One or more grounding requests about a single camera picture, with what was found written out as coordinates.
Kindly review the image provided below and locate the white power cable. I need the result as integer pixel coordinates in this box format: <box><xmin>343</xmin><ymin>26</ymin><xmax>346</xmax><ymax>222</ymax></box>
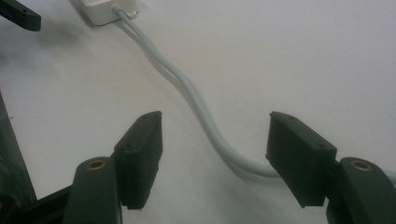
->
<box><xmin>110</xmin><ymin>3</ymin><xmax>396</xmax><ymax>185</ymax></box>

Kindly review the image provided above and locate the white power strip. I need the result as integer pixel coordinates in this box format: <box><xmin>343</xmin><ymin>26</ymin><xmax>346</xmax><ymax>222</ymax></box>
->
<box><xmin>69</xmin><ymin>0</ymin><xmax>140</xmax><ymax>27</ymax></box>

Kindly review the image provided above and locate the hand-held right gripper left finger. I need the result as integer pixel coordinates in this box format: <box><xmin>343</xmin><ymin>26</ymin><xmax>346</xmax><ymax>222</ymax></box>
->
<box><xmin>111</xmin><ymin>110</ymin><xmax>163</xmax><ymax>211</ymax></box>

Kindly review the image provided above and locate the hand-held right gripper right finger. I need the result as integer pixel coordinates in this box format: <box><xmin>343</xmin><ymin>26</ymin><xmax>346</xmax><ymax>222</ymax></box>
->
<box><xmin>265</xmin><ymin>110</ymin><xmax>339</xmax><ymax>209</ymax></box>

